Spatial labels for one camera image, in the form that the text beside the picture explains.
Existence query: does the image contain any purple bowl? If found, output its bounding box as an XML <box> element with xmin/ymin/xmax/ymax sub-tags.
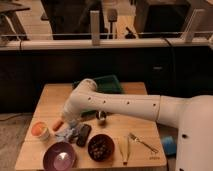
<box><xmin>43</xmin><ymin>142</ymin><xmax>76</xmax><ymax>171</ymax></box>

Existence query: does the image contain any black remote control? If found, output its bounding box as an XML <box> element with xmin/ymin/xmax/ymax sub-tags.
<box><xmin>76</xmin><ymin>124</ymin><xmax>91</xmax><ymax>147</ymax></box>

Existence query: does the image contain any small dark round jar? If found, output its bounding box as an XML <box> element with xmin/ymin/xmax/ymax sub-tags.
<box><xmin>96</xmin><ymin>111</ymin><xmax>107</xmax><ymax>125</ymax></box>

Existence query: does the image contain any green plastic tray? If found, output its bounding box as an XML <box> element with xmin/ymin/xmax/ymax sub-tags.
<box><xmin>70</xmin><ymin>75</ymin><xmax>123</xmax><ymax>114</ymax></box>

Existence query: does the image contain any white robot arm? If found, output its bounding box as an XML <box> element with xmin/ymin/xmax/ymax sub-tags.
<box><xmin>62</xmin><ymin>79</ymin><xmax>213</xmax><ymax>171</ymax></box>

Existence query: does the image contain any wooden table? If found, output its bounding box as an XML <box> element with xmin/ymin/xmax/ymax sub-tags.
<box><xmin>15</xmin><ymin>84</ymin><xmax>167</xmax><ymax>171</ymax></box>

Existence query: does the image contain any white cup with orange inside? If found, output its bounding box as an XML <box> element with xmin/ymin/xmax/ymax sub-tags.
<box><xmin>31</xmin><ymin>122</ymin><xmax>50</xmax><ymax>141</ymax></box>

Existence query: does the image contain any metal fork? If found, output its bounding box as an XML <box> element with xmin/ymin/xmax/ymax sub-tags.
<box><xmin>129</xmin><ymin>133</ymin><xmax>159</xmax><ymax>154</ymax></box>

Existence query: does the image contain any brown bowl with food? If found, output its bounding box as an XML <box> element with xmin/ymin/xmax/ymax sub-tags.
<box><xmin>88</xmin><ymin>134</ymin><xmax>115</xmax><ymax>162</ymax></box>

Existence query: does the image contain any wooden spatula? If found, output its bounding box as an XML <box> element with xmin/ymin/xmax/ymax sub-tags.
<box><xmin>119</xmin><ymin>136</ymin><xmax>129</xmax><ymax>165</ymax></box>

